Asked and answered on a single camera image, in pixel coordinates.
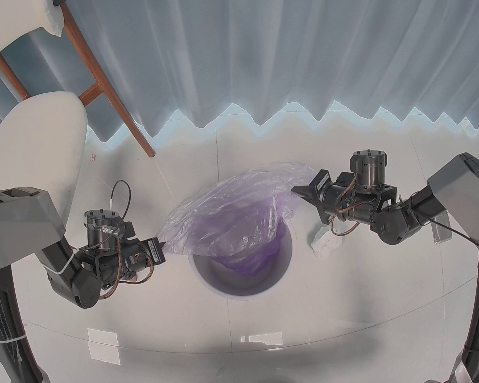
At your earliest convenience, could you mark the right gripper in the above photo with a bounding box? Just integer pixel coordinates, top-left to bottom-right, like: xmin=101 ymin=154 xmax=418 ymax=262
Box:
xmin=308 ymin=169 xmax=354 ymax=225

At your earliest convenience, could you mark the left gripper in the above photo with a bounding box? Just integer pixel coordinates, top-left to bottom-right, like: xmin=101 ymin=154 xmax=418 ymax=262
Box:
xmin=125 ymin=236 xmax=167 ymax=272

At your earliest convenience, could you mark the purple plastic bag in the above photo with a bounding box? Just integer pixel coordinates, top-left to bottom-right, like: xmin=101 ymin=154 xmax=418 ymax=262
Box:
xmin=158 ymin=160 xmax=316 ymax=280

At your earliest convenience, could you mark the white trash bin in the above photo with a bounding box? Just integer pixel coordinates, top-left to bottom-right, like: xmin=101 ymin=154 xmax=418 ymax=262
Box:
xmin=188 ymin=214 xmax=300 ymax=301

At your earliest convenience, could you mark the crumpled white paper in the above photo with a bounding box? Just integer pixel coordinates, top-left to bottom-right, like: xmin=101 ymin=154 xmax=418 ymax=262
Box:
xmin=311 ymin=227 xmax=341 ymax=259

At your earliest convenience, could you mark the white cushioned wooden chair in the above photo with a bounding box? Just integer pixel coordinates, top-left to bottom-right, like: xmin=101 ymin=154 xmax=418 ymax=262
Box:
xmin=0 ymin=0 xmax=156 ymax=224

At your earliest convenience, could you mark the pale blue curtain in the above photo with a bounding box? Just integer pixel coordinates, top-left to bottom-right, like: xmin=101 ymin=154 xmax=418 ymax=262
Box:
xmin=0 ymin=0 xmax=479 ymax=143

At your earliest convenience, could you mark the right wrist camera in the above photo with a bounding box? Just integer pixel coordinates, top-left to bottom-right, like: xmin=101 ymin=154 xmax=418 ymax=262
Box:
xmin=335 ymin=171 xmax=358 ymax=190

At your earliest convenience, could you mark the black cable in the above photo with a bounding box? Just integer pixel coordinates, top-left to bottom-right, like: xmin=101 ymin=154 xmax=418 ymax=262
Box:
xmin=109 ymin=179 xmax=132 ymax=231

